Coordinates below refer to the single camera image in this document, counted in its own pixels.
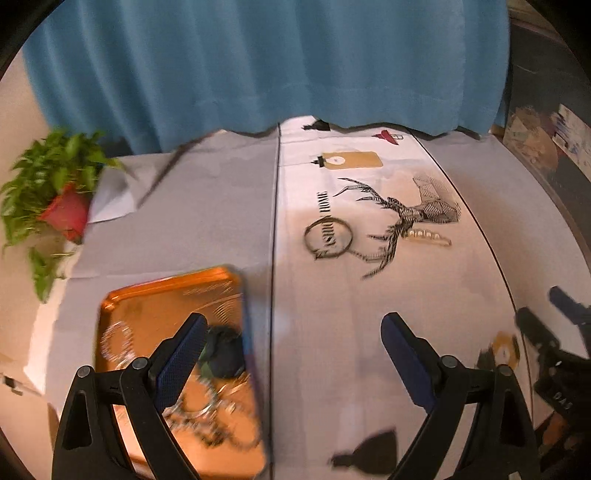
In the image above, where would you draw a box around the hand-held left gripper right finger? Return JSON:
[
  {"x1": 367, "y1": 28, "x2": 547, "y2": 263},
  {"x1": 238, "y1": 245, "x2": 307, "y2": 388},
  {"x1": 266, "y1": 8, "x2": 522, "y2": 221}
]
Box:
[{"x1": 380, "y1": 312, "x2": 541, "y2": 480}]

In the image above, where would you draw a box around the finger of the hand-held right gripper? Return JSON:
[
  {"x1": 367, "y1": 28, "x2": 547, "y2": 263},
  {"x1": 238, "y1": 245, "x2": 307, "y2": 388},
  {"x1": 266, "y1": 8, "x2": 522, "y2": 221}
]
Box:
[
  {"x1": 514, "y1": 306, "x2": 563, "y2": 357},
  {"x1": 549, "y1": 285, "x2": 591, "y2": 329}
]

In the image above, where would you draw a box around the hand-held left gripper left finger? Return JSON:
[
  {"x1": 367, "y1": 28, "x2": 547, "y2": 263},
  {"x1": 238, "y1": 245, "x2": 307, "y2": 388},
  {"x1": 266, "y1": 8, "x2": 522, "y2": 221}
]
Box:
[{"x1": 51, "y1": 312, "x2": 208, "y2": 480}]

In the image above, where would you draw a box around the orange metal tray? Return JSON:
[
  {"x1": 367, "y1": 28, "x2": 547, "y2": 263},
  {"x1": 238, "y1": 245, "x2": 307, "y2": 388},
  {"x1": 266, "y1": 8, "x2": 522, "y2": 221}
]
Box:
[{"x1": 95, "y1": 264, "x2": 273, "y2": 479}]

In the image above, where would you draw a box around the white printed table runner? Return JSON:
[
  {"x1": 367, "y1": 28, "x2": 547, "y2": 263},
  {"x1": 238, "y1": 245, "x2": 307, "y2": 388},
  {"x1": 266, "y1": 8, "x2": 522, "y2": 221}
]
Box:
[{"x1": 270, "y1": 117, "x2": 539, "y2": 480}]

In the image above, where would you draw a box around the grey tablecloth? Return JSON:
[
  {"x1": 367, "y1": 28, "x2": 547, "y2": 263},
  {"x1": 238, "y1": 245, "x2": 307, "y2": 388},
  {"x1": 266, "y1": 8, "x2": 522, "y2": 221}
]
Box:
[{"x1": 25, "y1": 124, "x2": 579, "y2": 480}]

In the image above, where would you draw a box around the dark metal bangle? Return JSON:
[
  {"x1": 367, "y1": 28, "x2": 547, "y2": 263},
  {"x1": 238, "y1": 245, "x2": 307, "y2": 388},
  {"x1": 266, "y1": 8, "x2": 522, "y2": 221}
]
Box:
[{"x1": 303, "y1": 219, "x2": 356, "y2": 260}]

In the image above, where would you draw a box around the brown cardboard piece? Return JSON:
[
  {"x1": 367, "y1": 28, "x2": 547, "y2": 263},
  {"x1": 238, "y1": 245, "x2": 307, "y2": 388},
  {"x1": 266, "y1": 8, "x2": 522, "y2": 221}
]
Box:
[{"x1": 502, "y1": 105, "x2": 562, "y2": 177}]

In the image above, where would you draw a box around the colourful printed paper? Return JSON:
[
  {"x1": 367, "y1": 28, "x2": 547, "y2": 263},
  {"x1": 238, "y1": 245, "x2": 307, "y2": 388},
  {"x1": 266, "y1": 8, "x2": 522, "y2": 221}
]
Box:
[{"x1": 551, "y1": 103, "x2": 591, "y2": 168}]

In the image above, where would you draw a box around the white paper sheet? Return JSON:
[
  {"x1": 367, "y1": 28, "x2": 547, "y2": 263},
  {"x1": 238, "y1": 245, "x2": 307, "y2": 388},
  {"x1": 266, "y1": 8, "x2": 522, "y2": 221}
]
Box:
[{"x1": 85, "y1": 156, "x2": 140, "y2": 225}]

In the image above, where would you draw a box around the thin dark stick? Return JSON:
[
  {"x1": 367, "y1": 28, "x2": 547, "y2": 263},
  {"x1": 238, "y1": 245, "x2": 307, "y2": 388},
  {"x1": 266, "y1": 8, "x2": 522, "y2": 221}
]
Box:
[{"x1": 136, "y1": 131, "x2": 218, "y2": 209}]

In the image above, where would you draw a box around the green plant in red pot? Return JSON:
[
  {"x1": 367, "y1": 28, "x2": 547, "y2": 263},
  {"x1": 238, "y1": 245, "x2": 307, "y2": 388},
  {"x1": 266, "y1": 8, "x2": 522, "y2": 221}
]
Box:
[{"x1": 0, "y1": 128, "x2": 126, "y2": 304}]

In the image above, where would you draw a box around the blue curtain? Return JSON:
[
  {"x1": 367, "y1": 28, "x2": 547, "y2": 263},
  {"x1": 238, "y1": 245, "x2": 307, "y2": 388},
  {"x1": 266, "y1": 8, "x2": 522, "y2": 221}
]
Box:
[{"x1": 23, "y1": 0, "x2": 511, "y2": 156}]

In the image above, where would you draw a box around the dark beaded bracelet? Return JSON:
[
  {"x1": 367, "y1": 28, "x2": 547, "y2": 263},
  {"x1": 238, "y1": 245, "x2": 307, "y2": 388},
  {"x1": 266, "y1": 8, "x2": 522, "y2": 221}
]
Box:
[{"x1": 198, "y1": 325, "x2": 246, "y2": 380}]

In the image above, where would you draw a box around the tangled metal chain necklace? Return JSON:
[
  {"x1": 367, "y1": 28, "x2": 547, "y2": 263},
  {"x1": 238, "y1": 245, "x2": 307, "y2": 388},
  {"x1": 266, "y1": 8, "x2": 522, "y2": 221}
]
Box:
[{"x1": 163, "y1": 382, "x2": 267, "y2": 452}]

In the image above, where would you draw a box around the pearl gold bracelet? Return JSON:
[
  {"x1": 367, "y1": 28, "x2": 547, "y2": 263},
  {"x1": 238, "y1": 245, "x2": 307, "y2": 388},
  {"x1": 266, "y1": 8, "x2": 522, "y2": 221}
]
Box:
[{"x1": 405, "y1": 227, "x2": 454, "y2": 249}]

